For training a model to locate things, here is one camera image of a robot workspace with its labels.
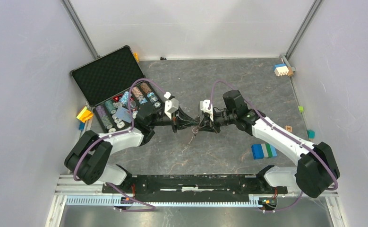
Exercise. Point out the teal cube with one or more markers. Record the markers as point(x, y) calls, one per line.
point(311, 134)

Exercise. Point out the black poker chip case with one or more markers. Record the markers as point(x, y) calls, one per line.
point(105, 84)

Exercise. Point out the blue white tan block stack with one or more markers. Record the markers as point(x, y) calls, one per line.
point(283, 70)

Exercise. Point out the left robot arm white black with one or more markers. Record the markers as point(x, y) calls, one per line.
point(88, 160)

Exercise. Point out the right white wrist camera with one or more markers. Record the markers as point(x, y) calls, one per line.
point(206, 107)

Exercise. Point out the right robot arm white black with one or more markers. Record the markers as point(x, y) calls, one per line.
point(315, 169)

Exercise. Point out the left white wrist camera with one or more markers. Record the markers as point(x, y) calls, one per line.
point(171, 104)

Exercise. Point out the wooden letter H cube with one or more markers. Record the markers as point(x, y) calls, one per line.
point(288, 128)

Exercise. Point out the orange yellow block behind case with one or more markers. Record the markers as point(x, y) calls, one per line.
point(136, 56)

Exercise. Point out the small blue block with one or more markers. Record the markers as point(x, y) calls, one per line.
point(81, 126)

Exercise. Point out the blue green white block stack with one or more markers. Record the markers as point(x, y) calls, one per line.
point(262, 151)

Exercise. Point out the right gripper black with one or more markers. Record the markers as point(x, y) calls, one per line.
point(208, 126)

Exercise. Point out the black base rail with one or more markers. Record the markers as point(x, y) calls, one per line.
point(198, 188)

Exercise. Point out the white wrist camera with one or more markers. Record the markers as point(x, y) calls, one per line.
point(206, 107)
point(171, 104)

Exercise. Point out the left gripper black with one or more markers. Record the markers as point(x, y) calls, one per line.
point(180, 120)

